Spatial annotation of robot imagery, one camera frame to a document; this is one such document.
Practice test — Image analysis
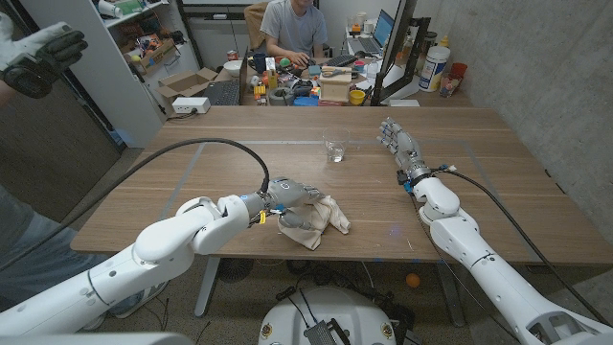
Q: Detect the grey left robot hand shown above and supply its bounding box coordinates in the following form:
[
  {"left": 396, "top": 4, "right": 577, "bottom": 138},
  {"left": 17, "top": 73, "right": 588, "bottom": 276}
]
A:
[{"left": 240, "top": 176, "right": 327, "bottom": 231}]

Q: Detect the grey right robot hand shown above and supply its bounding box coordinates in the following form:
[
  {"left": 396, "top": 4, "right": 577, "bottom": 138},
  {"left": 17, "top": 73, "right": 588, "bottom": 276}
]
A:
[{"left": 376, "top": 117, "right": 432, "bottom": 183}]

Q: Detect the beige cloth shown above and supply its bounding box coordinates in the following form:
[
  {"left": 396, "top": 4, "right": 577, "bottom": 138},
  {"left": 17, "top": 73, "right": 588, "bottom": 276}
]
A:
[{"left": 277, "top": 195, "right": 352, "bottom": 251}]

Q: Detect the operator bare forearm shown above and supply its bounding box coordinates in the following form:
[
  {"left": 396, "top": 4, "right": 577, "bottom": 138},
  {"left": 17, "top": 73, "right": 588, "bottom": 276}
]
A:
[{"left": 0, "top": 79, "right": 18, "bottom": 106}]

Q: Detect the clear glass cup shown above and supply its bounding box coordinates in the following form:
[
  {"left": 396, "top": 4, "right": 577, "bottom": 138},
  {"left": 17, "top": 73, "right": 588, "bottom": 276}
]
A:
[{"left": 322, "top": 126, "right": 352, "bottom": 164}]

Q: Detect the glass with colourful items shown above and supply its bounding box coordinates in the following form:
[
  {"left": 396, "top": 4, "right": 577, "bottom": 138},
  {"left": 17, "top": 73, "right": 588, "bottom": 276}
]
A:
[{"left": 439, "top": 71, "right": 463, "bottom": 99}]

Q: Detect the white canister blue label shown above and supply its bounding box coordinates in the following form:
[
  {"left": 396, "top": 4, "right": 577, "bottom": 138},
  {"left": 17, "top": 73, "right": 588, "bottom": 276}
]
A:
[{"left": 419, "top": 45, "right": 452, "bottom": 93}]

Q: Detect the small wooden box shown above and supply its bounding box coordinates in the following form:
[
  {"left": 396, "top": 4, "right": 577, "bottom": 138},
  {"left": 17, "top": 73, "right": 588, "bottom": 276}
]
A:
[{"left": 318, "top": 65, "right": 353, "bottom": 104}]

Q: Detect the black round fan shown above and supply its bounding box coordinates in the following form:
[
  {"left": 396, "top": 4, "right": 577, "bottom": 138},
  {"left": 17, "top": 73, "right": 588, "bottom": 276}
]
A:
[{"left": 217, "top": 257, "right": 255, "bottom": 284}]

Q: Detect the grey tape roll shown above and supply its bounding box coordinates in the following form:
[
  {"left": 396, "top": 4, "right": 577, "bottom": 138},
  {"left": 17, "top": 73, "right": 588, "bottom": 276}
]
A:
[{"left": 267, "top": 86, "right": 296, "bottom": 106}]

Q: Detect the black desktop keyboard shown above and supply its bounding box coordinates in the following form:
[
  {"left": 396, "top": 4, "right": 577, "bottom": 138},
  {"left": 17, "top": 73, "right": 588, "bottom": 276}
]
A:
[{"left": 325, "top": 53, "right": 359, "bottom": 68}]

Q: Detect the black monitor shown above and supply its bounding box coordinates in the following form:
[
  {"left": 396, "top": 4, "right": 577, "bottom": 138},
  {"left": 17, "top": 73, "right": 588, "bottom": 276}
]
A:
[{"left": 371, "top": 0, "right": 418, "bottom": 106}]

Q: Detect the black monitor stand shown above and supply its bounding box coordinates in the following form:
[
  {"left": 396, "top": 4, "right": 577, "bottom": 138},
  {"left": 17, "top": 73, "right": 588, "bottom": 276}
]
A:
[{"left": 406, "top": 16, "right": 432, "bottom": 87}]

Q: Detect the open silver laptop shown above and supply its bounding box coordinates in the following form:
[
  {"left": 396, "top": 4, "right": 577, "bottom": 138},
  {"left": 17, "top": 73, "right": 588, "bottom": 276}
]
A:
[{"left": 347, "top": 8, "right": 397, "bottom": 55}]

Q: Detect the black laptop keyboard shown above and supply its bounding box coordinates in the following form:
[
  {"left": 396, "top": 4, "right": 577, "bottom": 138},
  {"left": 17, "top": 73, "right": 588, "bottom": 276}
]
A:
[{"left": 203, "top": 79, "right": 242, "bottom": 107}]

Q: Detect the grey table leg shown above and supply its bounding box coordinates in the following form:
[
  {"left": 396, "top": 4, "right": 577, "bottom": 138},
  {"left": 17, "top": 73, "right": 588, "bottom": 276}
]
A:
[
  {"left": 193, "top": 257, "right": 221, "bottom": 318},
  {"left": 434, "top": 262, "right": 466, "bottom": 329}
]

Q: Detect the white power strip box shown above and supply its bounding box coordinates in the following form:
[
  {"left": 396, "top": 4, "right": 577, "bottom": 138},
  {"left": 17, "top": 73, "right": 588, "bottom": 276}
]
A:
[{"left": 170, "top": 96, "right": 212, "bottom": 115}]

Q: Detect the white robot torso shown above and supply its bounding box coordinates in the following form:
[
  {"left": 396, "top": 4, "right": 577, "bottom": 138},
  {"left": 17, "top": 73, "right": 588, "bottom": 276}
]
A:
[{"left": 258, "top": 286, "right": 397, "bottom": 345}]

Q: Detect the open cardboard box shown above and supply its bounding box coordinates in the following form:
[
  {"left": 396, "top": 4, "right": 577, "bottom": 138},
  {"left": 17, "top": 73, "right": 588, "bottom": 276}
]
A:
[{"left": 156, "top": 66, "right": 219, "bottom": 100}]

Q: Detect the seated person grey shirt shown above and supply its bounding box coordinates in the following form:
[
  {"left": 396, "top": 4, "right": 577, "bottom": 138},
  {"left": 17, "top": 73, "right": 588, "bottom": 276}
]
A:
[{"left": 260, "top": 0, "right": 329, "bottom": 64}]

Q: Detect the brown chair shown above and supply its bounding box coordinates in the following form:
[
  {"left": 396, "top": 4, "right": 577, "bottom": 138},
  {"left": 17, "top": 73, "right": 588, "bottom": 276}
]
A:
[{"left": 243, "top": 1, "right": 270, "bottom": 52}]

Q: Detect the grey white sneaker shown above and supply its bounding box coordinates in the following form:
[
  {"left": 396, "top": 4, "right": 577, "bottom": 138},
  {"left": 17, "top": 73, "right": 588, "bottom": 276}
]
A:
[{"left": 107, "top": 280, "right": 170, "bottom": 320}]

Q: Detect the cardboard box with toys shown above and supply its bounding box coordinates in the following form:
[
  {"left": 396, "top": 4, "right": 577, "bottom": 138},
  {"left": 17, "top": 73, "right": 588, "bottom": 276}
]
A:
[{"left": 122, "top": 33, "right": 178, "bottom": 76}]

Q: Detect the white shelf unit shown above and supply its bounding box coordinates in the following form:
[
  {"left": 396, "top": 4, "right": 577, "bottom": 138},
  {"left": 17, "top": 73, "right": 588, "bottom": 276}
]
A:
[{"left": 21, "top": 0, "right": 202, "bottom": 149}]

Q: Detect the operator blue jeans leg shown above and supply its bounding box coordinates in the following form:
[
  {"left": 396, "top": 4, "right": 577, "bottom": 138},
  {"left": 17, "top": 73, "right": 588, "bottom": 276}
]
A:
[{"left": 0, "top": 184, "right": 145, "bottom": 317}]

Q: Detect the operator white black glove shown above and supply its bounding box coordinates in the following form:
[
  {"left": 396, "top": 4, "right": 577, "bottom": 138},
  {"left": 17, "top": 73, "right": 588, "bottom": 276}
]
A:
[{"left": 0, "top": 11, "right": 90, "bottom": 100}]

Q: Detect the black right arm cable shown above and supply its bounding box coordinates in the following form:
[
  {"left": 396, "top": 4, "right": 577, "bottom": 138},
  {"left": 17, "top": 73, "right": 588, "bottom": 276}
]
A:
[{"left": 432, "top": 164, "right": 610, "bottom": 327}]

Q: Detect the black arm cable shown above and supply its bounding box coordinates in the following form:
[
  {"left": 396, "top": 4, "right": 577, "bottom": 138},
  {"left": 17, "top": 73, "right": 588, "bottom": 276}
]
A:
[
  {"left": 0, "top": 137, "right": 271, "bottom": 272},
  {"left": 432, "top": 164, "right": 610, "bottom": 327}
]

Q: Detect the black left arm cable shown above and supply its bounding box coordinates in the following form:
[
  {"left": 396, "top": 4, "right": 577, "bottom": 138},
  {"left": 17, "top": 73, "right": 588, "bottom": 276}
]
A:
[{"left": 0, "top": 137, "right": 271, "bottom": 272}]

